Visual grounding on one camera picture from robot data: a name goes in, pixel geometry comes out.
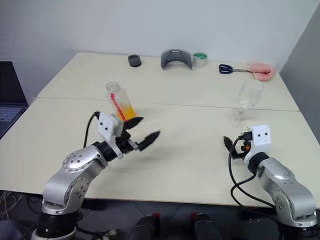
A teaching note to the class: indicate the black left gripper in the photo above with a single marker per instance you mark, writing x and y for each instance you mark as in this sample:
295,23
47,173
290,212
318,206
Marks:
124,144

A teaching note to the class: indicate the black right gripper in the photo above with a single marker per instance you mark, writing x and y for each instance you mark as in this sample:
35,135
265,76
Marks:
246,137

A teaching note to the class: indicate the plastic bottle with orange liquid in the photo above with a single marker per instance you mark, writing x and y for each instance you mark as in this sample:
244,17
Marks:
120,100

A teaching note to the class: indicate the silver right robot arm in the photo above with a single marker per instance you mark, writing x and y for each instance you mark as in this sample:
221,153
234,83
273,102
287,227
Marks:
280,175

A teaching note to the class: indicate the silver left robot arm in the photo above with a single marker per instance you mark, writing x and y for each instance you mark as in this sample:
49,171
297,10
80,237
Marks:
75,162

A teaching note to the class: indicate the clear wine glass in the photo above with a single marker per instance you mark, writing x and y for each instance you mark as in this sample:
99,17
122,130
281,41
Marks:
250,95

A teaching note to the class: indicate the small black tape roll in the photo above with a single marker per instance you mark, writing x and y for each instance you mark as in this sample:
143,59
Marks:
135,60

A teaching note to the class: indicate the pink fluffy cloth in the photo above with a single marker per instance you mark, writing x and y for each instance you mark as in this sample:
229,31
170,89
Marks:
262,71

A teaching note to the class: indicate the grey curved visor pad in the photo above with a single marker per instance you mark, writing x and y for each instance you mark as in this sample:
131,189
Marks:
176,56

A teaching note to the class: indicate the dark rounded shape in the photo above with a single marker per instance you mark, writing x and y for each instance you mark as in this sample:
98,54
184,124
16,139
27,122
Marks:
206,227
146,227

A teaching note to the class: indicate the dark laptop computer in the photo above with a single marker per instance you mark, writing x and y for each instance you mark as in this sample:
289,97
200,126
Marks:
10,87

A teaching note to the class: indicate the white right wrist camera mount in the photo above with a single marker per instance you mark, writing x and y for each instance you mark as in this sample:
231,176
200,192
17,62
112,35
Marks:
261,137

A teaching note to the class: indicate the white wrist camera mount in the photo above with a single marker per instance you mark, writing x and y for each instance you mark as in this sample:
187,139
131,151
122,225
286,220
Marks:
261,137
107,125

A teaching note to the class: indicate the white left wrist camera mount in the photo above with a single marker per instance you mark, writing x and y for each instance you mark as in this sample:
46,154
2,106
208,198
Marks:
107,125

